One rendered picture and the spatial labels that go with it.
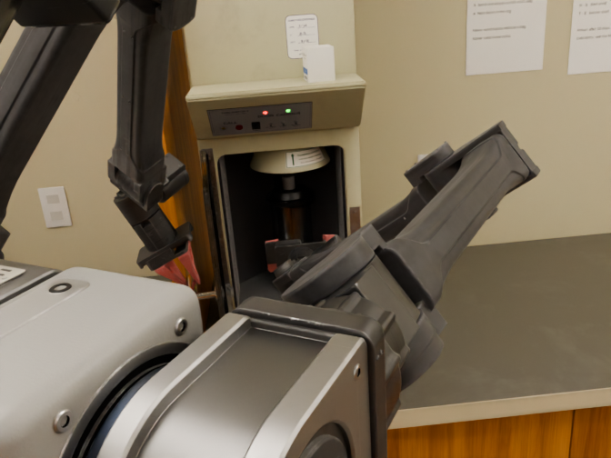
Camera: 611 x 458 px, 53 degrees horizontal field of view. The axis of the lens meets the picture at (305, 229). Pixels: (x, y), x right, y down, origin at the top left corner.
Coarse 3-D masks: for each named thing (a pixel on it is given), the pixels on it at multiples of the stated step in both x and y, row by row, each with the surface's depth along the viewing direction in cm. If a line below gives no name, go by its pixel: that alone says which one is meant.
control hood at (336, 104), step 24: (192, 96) 108; (216, 96) 109; (240, 96) 109; (264, 96) 110; (288, 96) 110; (312, 96) 111; (336, 96) 112; (360, 96) 113; (192, 120) 114; (312, 120) 118; (336, 120) 119; (360, 120) 120
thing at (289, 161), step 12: (264, 156) 130; (276, 156) 128; (288, 156) 128; (300, 156) 128; (312, 156) 129; (324, 156) 132; (252, 168) 133; (264, 168) 130; (276, 168) 128; (288, 168) 128; (300, 168) 128; (312, 168) 129
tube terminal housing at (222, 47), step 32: (224, 0) 114; (256, 0) 114; (288, 0) 115; (320, 0) 115; (352, 0) 115; (192, 32) 115; (224, 32) 116; (256, 32) 116; (320, 32) 117; (352, 32) 117; (192, 64) 117; (224, 64) 118; (256, 64) 118; (288, 64) 119; (352, 64) 120; (352, 128) 124; (352, 160) 127; (352, 192) 129; (224, 224) 129
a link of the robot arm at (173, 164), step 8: (168, 160) 104; (176, 160) 104; (168, 168) 103; (176, 168) 103; (184, 168) 105; (168, 176) 102; (176, 176) 105; (184, 176) 106; (152, 184) 94; (160, 184) 96; (168, 184) 104; (176, 184) 105; (184, 184) 107; (152, 192) 95; (160, 192) 98; (168, 192) 104; (176, 192) 107; (144, 200) 96; (152, 200) 97; (160, 200) 100; (144, 208) 98
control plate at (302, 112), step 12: (228, 108) 112; (240, 108) 112; (252, 108) 112; (264, 108) 113; (276, 108) 113; (288, 108) 113; (300, 108) 114; (216, 120) 115; (228, 120) 115; (240, 120) 115; (252, 120) 116; (264, 120) 116; (276, 120) 117; (288, 120) 117; (300, 120) 117; (216, 132) 118; (228, 132) 119; (240, 132) 119; (252, 132) 119
